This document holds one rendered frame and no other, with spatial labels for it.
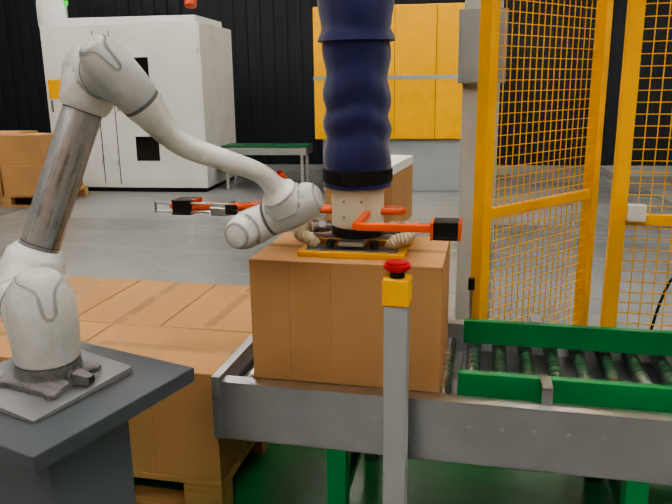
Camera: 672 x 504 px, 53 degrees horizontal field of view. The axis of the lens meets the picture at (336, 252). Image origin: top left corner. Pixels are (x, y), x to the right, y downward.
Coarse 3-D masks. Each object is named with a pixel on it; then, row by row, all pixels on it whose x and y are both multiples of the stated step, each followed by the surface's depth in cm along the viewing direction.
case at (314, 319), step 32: (256, 256) 213; (288, 256) 213; (416, 256) 211; (448, 256) 228; (256, 288) 212; (288, 288) 210; (320, 288) 208; (352, 288) 206; (416, 288) 201; (448, 288) 237; (256, 320) 215; (288, 320) 213; (320, 320) 210; (352, 320) 208; (416, 320) 203; (256, 352) 218; (288, 352) 215; (320, 352) 213; (352, 352) 211; (416, 352) 206; (352, 384) 213; (416, 384) 208
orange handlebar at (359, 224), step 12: (240, 204) 229; (252, 204) 224; (324, 204) 224; (360, 216) 203; (360, 228) 193; (372, 228) 192; (384, 228) 191; (396, 228) 191; (408, 228) 190; (420, 228) 189
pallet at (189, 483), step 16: (256, 448) 277; (240, 464) 251; (176, 480) 237; (192, 480) 236; (208, 480) 234; (224, 480) 236; (144, 496) 246; (160, 496) 246; (176, 496) 246; (192, 496) 237; (208, 496) 236; (224, 496) 237
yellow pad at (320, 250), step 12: (372, 240) 212; (300, 252) 212; (312, 252) 211; (324, 252) 211; (336, 252) 210; (348, 252) 210; (360, 252) 209; (372, 252) 209; (384, 252) 208; (396, 252) 207
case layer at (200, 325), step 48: (96, 288) 321; (144, 288) 320; (192, 288) 319; (240, 288) 318; (0, 336) 261; (96, 336) 260; (144, 336) 259; (192, 336) 258; (240, 336) 258; (192, 384) 227; (144, 432) 236; (192, 432) 231
